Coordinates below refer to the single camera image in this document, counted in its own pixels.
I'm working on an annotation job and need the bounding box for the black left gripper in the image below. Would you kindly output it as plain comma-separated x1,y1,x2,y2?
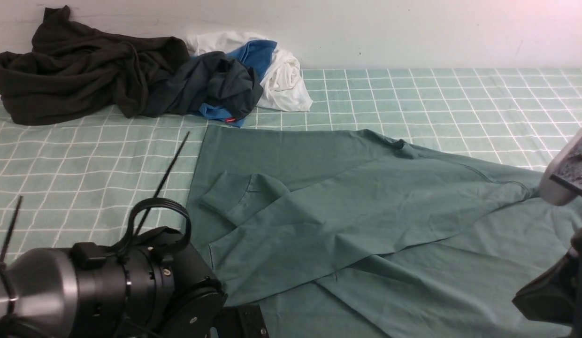
211,305,270,338

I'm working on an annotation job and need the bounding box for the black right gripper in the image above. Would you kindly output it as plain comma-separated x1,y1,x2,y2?
513,229,582,338

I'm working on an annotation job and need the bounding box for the green long-sleeve shirt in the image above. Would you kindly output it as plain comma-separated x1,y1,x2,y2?
187,125,582,338

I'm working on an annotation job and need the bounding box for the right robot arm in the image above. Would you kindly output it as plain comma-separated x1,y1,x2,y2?
513,128,582,338

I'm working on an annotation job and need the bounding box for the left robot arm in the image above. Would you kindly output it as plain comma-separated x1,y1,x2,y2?
0,227,269,338

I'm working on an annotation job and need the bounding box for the white crumpled garment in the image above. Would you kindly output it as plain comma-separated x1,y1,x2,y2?
186,31,313,112

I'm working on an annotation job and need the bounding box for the green checkered tablecloth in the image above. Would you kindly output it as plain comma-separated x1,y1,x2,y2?
0,69,582,338

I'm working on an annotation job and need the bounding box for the dark grey crumpled garment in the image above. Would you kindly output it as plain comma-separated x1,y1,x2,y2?
141,52,263,120

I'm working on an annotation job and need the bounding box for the blue crumpled garment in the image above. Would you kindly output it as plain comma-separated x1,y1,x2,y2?
199,40,277,128

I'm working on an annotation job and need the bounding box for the dark olive crumpled garment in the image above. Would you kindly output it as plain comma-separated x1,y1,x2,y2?
0,6,190,126

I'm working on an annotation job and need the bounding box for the black camera cable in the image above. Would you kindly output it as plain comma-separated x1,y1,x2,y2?
110,198,193,263

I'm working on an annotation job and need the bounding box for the black cable tie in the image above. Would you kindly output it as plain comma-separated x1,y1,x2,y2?
129,132,190,236

